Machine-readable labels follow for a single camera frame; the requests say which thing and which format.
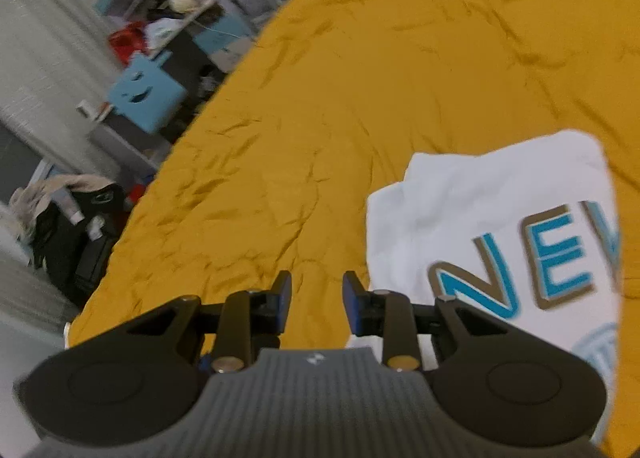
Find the white small t-shirt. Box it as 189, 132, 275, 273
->
367, 130, 622, 447

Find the pile of clothes on chair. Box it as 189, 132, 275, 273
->
9, 174, 129, 308

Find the blue smiley storage box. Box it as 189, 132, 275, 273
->
106, 51, 188, 134

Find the cluttered dark desk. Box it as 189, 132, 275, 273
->
87, 0, 256, 178

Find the red bag on desk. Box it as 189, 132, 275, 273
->
107, 22, 148, 66

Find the grey window curtain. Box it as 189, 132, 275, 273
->
1, 0, 119, 178

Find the mustard yellow bedspread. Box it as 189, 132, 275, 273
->
70, 0, 639, 457

